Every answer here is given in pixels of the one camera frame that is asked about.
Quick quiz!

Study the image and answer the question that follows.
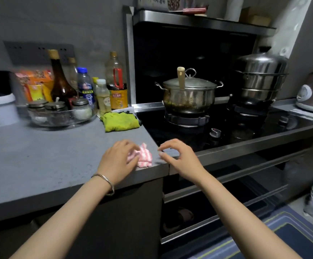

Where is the person's right hand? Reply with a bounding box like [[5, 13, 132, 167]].
[[158, 138, 209, 184]]

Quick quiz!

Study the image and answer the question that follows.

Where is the person's left hand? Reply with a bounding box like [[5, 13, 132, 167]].
[[97, 140, 141, 186]]

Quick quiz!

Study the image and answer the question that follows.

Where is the pink striped cloth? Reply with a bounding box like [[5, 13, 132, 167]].
[[127, 143, 153, 168]]

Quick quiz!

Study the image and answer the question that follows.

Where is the person's right forearm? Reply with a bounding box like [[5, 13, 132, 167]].
[[192, 170, 303, 259]]

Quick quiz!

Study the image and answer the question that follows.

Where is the person's left forearm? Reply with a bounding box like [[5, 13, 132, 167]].
[[10, 173, 116, 259]]

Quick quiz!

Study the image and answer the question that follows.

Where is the green cloth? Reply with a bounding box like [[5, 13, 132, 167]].
[[100, 112, 141, 133]]

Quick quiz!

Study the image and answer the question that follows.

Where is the gas burner grate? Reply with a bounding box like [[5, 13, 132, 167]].
[[227, 103, 271, 118], [164, 112, 210, 128]]

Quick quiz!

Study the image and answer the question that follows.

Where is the dark base cabinet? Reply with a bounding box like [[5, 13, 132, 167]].
[[0, 177, 164, 259]]

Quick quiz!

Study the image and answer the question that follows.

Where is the stainless steel cooking pot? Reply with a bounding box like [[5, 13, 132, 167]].
[[154, 81, 224, 115]]

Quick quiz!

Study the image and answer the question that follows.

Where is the black oven drawer front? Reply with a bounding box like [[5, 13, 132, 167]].
[[160, 144, 313, 245]]

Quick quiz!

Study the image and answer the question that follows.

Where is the white capped yellow bottle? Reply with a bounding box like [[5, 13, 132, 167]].
[[95, 79, 112, 116]]

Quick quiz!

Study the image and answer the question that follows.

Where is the glass condiment jar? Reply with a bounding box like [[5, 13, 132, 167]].
[[71, 97, 93, 121], [44, 101, 70, 126], [27, 99, 48, 124]]

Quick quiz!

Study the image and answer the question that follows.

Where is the black glass cooktop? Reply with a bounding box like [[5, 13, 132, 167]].
[[136, 101, 313, 165]]

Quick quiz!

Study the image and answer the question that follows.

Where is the glass pot lid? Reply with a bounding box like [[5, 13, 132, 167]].
[[163, 68, 218, 91]]

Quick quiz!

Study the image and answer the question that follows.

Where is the clear glass condiment tray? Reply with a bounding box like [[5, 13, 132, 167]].
[[26, 106, 99, 129]]

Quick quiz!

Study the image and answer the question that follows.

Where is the wooden spoon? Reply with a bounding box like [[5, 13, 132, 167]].
[[177, 66, 186, 90]]

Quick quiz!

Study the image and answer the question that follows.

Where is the blue capped plastic bottle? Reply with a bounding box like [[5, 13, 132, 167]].
[[76, 67, 96, 110]]

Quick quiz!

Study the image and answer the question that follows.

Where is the dark brown sauce bottle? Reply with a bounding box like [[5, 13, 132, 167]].
[[48, 49, 78, 110]]

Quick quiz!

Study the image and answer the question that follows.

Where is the clear bottle with gold cap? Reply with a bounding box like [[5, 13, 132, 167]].
[[67, 57, 79, 91]]

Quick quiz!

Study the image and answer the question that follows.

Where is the yellow snack packet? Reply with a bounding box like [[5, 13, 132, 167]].
[[26, 84, 46, 102]]

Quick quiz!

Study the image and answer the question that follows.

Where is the stainless steel steamer pot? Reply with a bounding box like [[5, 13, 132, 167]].
[[233, 46, 289, 106]]

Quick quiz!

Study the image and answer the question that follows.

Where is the orange snack packet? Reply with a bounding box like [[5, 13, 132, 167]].
[[14, 69, 55, 103]]

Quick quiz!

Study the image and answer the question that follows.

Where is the steel range hood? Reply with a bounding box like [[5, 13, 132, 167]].
[[122, 5, 277, 111]]

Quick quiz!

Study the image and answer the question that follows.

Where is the blue floor mat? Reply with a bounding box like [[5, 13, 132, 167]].
[[188, 204, 313, 259]]

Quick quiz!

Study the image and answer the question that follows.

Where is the red flat item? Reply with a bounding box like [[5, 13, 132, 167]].
[[183, 7, 208, 15]]

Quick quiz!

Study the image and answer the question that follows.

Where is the printed box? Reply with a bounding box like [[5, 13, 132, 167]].
[[137, 0, 196, 12]]

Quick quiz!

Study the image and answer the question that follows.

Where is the brown cardboard box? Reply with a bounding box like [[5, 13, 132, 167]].
[[239, 7, 272, 27]]

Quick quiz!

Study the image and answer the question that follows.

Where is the silver bracelet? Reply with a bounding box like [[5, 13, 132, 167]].
[[91, 174, 115, 197]]

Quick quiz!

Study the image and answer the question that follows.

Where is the oil bottle with red handle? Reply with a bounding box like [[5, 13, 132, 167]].
[[105, 51, 129, 110]]

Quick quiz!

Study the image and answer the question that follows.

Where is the foil wrapped vent duct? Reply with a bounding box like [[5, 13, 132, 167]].
[[261, 0, 313, 59]]

